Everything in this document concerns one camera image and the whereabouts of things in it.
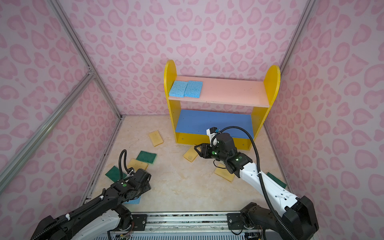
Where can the aluminium frame profile left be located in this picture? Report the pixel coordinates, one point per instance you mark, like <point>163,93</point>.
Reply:
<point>44,69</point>

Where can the yellow sponge floor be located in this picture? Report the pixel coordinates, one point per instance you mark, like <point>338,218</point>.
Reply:
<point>224,174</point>
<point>135,164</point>

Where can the green scouring pad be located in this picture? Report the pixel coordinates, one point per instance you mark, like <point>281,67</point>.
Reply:
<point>277,180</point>
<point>114,174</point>
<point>146,157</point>

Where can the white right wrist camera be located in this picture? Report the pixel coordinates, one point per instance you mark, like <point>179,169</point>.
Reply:
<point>212,132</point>

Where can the green scouring pad left upper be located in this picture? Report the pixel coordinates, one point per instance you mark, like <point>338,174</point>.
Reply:
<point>146,157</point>

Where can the aluminium frame profile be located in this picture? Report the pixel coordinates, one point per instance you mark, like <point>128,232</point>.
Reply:
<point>44,69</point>
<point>304,19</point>

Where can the yellow sponge shelf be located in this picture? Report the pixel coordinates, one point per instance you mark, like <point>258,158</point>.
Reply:
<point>190,154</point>
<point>156,138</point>

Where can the yellow sponge near shelf left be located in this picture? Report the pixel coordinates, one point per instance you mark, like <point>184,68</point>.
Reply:
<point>156,138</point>

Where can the yellow sponge left floor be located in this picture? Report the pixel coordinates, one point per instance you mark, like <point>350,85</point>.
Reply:
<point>135,164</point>

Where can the blue sponge floor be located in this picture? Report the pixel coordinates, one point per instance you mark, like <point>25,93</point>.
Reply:
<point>135,201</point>
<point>193,89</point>

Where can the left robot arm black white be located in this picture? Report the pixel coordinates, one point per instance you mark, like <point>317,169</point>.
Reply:
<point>102,214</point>

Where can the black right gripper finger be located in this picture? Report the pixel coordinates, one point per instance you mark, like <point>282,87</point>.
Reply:
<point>200,153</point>
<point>199,147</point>

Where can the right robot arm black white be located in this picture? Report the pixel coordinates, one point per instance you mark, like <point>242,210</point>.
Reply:
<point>292,217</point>

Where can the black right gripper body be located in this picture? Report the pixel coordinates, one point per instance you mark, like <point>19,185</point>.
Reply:
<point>212,152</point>

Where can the green scouring pad far left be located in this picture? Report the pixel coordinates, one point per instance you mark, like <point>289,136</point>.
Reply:
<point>114,174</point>

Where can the yellow wooden shelf unit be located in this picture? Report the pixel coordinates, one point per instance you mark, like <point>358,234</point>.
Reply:
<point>222,103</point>

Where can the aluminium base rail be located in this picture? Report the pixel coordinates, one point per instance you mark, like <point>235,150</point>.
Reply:
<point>176,226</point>

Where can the green scouring pad far right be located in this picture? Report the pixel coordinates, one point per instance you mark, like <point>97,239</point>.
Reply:
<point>277,180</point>

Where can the aluminium frame profile right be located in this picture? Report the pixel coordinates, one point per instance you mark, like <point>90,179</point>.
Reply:
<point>304,19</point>

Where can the yellow sponge right floor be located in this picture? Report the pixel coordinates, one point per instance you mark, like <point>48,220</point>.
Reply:
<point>224,174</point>

